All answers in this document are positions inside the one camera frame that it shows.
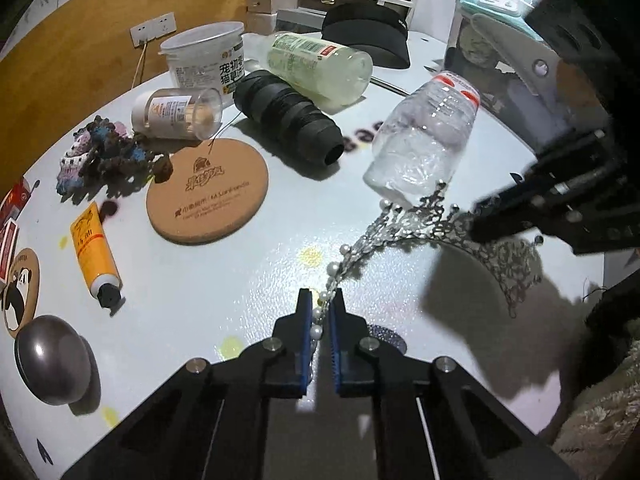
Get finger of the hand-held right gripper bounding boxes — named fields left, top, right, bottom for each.
left=469, top=180, right=640, bottom=257
left=492, top=129, right=628, bottom=201

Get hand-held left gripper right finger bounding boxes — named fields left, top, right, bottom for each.
left=330, top=287, right=577, bottom=480

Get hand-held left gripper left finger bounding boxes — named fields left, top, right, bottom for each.
left=60, top=287, right=314, bottom=480

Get silver pearl tiara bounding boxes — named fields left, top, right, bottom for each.
left=306, top=182, right=546, bottom=392

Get crushed clear plastic bottle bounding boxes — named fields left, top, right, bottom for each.
left=362, top=71, right=482, bottom=206

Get dark cloth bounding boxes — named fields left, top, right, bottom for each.
left=584, top=260, right=640, bottom=343

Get round cork coaster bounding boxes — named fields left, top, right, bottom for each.
left=146, top=137, right=270, bottom=246

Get black visor cap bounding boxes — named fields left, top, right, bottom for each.
left=321, top=2, right=412, bottom=70

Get beige furry cloth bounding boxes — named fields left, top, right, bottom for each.
left=550, top=340, right=640, bottom=480

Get black thread spool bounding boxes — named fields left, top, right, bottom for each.
left=232, top=70, right=346, bottom=167

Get yellow cream tube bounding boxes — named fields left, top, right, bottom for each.
left=70, top=201, right=124, bottom=309

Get green label plastic bottle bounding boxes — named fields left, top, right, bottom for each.
left=245, top=31, right=375, bottom=110

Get grey metal dome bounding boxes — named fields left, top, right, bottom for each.
left=14, top=315, right=93, bottom=406

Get clear toothpick jar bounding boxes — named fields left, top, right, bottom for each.
left=131, top=87, right=223, bottom=141

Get colourful knitted scrunchie pile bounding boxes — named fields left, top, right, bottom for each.
left=56, top=116, right=173, bottom=196

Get round panda coaster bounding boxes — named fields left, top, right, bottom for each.
left=2, top=247, right=41, bottom=338

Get white plastic tub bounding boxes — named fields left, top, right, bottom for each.
left=160, top=21, right=246, bottom=108

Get small white drawer box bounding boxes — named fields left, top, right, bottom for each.
left=246, top=0, right=281, bottom=36

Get red card packet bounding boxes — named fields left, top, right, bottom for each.
left=0, top=177, right=31, bottom=261

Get white wall socket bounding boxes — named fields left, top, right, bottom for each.
left=130, top=11, right=178, bottom=47

